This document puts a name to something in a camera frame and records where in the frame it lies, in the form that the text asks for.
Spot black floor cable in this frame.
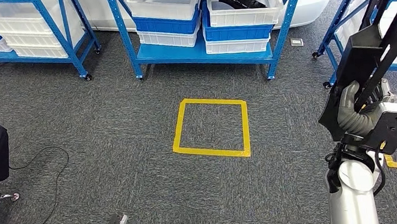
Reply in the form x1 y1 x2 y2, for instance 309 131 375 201
0 145 76 224

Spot white car with red stripe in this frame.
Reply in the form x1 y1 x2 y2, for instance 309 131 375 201
77 0 340 47

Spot black slotted plastic part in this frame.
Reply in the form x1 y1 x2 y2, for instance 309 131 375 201
307 0 397 144

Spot blue metal shelf rack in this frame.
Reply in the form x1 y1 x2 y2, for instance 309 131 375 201
104 0 316 94
0 0 105 90
306 0 397 91

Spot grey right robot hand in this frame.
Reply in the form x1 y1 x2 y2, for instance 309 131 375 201
334 76 397 121

